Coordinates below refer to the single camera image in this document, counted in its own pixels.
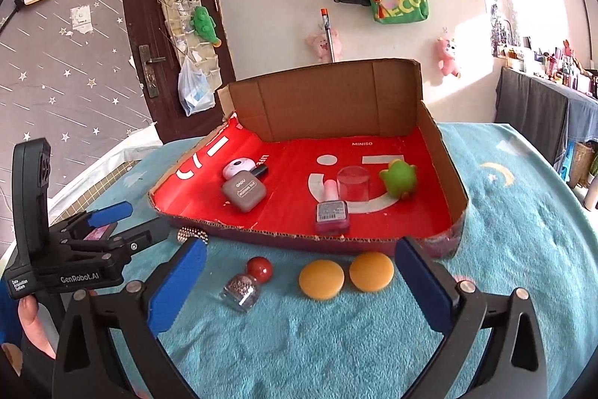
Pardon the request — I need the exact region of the person's left hand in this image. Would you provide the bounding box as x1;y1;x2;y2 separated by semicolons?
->
1;296;56;376

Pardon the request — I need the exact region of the small pink round device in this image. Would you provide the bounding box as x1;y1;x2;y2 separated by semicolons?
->
222;157;256;180

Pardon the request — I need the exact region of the door handle plate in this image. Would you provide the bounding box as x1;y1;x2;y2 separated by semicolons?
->
138;44;166;98

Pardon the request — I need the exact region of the pink plush toy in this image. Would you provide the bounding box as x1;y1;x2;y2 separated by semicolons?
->
437;37;461;78

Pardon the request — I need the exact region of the clear plastic cup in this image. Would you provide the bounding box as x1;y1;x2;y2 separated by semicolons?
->
336;166;370;203

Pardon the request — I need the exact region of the taupe square bottle black cap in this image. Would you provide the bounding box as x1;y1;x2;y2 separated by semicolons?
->
222;164;269;213

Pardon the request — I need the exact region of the orange tipped stick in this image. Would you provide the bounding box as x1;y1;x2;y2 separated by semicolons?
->
320;8;336;63

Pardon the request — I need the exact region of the white plastic bag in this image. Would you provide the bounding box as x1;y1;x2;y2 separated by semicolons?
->
178;57;216;116

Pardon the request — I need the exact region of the grey covered side table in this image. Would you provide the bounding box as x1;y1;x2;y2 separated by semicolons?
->
494;67;597;172

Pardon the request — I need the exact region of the beige hanging pocket organizer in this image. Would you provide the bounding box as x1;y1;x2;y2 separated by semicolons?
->
158;0;222;91

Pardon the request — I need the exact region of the pink cap nail polish bottle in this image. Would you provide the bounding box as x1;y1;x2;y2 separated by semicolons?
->
315;179;350;235

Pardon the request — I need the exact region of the green frog hood toy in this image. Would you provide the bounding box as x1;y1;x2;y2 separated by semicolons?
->
379;159;417;199

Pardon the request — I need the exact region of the studded metallic ring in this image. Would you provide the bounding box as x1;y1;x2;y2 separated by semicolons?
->
176;225;210;245

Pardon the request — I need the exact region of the dark wooden door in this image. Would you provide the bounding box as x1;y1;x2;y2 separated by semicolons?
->
123;0;236;143

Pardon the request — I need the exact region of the glitter nail polish red cap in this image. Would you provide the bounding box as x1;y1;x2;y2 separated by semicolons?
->
221;256;274;312

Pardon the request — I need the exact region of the green crocodile plush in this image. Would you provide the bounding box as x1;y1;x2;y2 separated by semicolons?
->
191;5;222;47

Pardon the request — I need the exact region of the smartphone on blanket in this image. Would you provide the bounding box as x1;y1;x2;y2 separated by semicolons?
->
84;223;118;242

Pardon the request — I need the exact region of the red lined cardboard box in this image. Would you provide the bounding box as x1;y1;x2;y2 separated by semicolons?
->
148;58;468;258

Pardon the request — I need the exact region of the orange round soap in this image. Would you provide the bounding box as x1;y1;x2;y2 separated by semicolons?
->
349;252;394;293
298;259;345;301

